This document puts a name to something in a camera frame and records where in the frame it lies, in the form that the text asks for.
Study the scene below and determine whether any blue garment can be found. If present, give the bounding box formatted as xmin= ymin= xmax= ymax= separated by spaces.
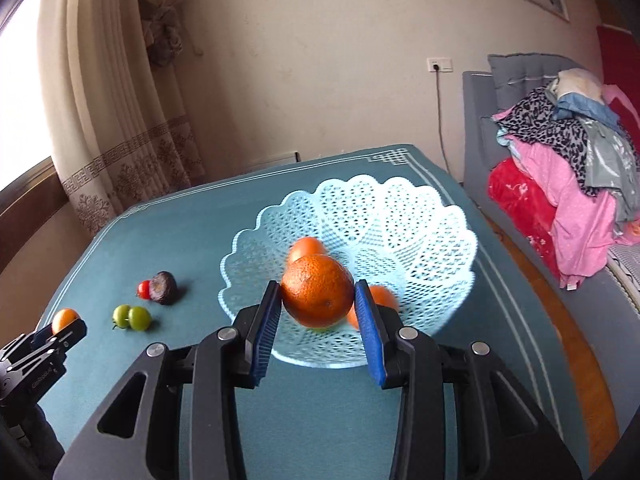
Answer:
xmin=547 ymin=85 xmax=622 ymax=135

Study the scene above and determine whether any leopard print garment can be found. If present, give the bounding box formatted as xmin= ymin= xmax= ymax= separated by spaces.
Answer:
xmin=492 ymin=87 xmax=601 ymax=197

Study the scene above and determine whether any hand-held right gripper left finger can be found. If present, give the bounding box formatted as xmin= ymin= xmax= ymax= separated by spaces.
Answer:
xmin=52 ymin=280 xmax=281 ymax=480

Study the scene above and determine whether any large orange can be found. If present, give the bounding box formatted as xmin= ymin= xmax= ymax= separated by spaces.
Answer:
xmin=281 ymin=254 xmax=356 ymax=328

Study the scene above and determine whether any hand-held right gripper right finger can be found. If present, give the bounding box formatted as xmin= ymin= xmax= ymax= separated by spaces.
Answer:
xmin=352 ymin=279 xmax=583 ymax=480

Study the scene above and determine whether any curtain tassel tieback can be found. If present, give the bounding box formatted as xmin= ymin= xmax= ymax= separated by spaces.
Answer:
xmin=137 ymin=0 xmax=186 ymax=68

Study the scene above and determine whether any grey power cable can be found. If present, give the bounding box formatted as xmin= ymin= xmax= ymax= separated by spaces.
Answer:
xmin=433 ymin=66 xmax=452 ymax=171

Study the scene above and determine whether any orange cherry tomato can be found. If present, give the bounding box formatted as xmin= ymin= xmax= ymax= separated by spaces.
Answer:
xmin=51 ymin=308 xmax=81 ymax=335

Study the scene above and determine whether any red blanket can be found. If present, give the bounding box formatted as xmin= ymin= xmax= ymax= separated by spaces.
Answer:
xmin=487 ymin=157 xmax=565 ymax=286

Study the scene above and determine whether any pink garment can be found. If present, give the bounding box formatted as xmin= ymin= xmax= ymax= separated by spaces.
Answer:
xmin=495 ymin=135 xmax=621 ymax=291

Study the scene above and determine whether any white garment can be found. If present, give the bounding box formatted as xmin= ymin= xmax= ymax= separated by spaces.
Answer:
xmin=555 ymin=69 xmax=604 ymax=101

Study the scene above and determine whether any red wall cloth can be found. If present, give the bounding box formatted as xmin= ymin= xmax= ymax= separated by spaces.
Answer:
xmin=595 ymin=25 xmax=640 ymax=126

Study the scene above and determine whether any light blue lattice basket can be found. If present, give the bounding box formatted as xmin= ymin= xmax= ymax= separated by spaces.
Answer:
xmin=219 ymin=175 xmax=478 ymax=370

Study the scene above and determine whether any grey green garment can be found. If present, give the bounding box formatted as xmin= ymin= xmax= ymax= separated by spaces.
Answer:
xmin=580 ymin=120 xmax=640 ymax=226

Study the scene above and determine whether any dark purple passion fruit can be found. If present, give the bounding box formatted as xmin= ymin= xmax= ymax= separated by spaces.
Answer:
xmin=149 ymin=271 xmax=179 ymax=306

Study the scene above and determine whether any wooden window sill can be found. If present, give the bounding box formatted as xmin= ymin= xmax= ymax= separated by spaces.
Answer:
xmin=0 ymin=157 xmax=68 ymax=273

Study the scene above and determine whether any beige patterned curtain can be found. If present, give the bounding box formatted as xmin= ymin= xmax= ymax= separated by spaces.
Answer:
xmin=37 ymin=0 xmax=206 ymax=238

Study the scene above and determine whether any grey sofa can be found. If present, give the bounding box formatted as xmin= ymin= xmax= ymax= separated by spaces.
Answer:
xmin=462 ymin=70 xmax=640 ymax=326

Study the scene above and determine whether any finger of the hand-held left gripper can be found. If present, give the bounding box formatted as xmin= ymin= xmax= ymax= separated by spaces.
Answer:
xmin=0 ymin=325 xmax=54 ymax=368
xmin=30 ymin=320 xmax=89 ymax=376

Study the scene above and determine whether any small orange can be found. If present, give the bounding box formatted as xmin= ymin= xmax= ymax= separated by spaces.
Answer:
xmin=347 ymin=285 xmax=400 ymax=330
xmin=286 ymin=236 xmax=328 ymax=266

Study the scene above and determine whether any window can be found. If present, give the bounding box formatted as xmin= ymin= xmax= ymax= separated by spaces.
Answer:
xmin=0 ymin=0 xmax=56 ymax=191

